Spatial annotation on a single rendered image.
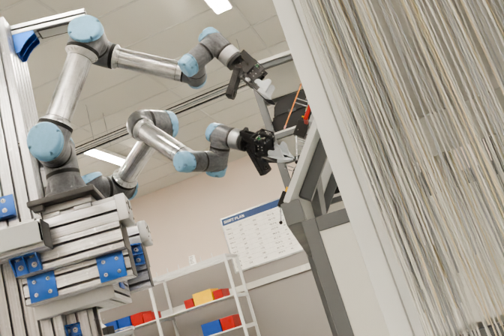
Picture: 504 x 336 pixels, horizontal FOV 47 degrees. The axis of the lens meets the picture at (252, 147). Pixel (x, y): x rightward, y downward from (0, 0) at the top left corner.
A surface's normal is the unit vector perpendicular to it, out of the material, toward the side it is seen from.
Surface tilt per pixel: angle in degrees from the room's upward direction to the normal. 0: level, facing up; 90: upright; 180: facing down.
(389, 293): 90
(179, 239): 90
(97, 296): 90
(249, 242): 90
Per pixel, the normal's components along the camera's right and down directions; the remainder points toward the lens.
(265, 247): -0.29, -0.20
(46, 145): 0.02, -0.18
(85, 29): 0.08, -0.43
